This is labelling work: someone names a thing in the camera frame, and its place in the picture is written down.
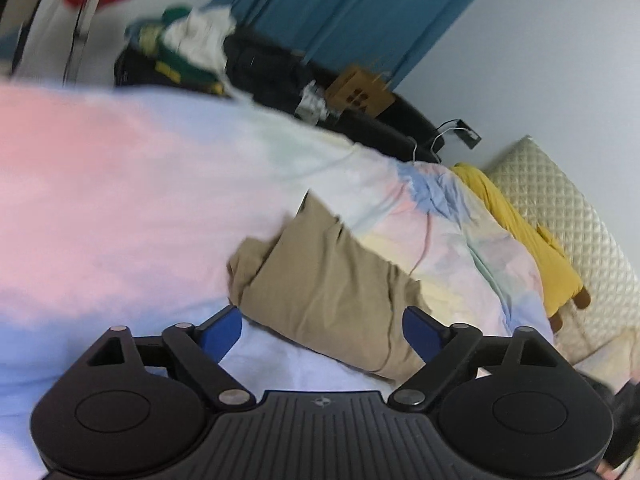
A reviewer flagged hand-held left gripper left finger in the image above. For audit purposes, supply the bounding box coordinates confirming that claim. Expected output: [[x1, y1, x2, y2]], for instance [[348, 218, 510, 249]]
[[86, 304, 256, 412]]

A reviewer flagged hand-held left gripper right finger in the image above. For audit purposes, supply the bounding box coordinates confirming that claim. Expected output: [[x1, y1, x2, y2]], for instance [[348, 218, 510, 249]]
[[387, 305, 561, 412]]

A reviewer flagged tan t-shirt with white print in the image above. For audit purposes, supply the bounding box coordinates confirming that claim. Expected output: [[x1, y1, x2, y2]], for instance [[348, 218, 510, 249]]
[[227, 191, 436, 381]]

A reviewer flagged pile of black clothes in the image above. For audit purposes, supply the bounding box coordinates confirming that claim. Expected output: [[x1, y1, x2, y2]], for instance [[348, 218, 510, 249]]
[[114, 27, 331, 123]]

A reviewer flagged pastel tie-dye blanket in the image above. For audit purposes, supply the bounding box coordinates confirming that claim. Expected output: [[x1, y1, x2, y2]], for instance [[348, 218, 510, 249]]
[[0, 82, 555, 480]]

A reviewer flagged cream bedsheet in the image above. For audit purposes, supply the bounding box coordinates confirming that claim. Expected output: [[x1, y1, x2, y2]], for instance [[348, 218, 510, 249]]
[[554, 307, 640, 386]]

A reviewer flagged cream quilted pillow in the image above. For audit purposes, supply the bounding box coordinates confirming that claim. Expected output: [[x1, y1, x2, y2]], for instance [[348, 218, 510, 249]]
[[486, 135, 640, 343]]

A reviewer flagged dark cloth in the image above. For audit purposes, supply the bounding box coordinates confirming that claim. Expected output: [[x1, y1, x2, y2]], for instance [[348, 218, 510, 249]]
[[577, 374, 640, 468]]

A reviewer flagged crumpled white patterned cloth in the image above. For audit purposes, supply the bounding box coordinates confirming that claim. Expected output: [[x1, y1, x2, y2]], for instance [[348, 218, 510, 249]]
[[296, 81, 335, 122]]

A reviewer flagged brown cardboard box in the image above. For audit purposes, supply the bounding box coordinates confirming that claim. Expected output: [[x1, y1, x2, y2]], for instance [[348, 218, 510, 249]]
[[325, 64, 397, 119]]

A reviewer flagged green garment with yellow trim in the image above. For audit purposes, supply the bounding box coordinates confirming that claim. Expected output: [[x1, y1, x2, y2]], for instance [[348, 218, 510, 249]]
[[137, 6, 226, 95]]

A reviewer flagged white garment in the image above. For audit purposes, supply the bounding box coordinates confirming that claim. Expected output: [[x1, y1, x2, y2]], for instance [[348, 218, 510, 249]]
[[162, 6, 237, 73]]

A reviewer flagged teal garment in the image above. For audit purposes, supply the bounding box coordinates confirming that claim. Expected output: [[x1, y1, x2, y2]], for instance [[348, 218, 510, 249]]
[[124, 20, 151, 43]]

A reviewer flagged blue curtain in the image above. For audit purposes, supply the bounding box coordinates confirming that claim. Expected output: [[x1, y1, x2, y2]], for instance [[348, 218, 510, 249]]
[[229, 0, 503, 92]]

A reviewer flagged metal stand pole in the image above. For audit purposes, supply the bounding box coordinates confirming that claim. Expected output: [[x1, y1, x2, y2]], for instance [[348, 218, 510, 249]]
[[61, 0, 117, 87]]

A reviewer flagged black wall socket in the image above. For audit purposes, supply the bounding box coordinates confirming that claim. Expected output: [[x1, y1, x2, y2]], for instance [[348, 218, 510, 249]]
[[456, 119, 484, 149]]

